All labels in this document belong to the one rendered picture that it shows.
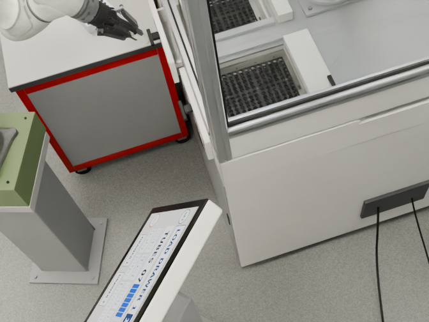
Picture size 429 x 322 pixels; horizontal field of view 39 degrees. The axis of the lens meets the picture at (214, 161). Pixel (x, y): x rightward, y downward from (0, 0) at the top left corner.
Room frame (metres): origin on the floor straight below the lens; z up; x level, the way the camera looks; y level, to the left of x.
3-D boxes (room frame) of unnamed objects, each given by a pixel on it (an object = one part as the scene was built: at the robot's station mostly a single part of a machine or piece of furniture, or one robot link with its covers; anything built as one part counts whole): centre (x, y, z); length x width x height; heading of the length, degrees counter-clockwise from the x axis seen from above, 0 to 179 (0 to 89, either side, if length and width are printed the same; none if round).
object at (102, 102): (1.75, 0.40, 0.38); 0.62 x 0.58 x 0.76; 6
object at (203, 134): (1.06, 0.02, 0.87); 0.29 x 0.02 x 0.11; 6
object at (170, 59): (1.37, 0.08, 0.87); 0.29 x 0.02 x 0.11; 6
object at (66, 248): (1.09, 0.70, 0.38); 0.30 x 0.30 x 0.76; 76
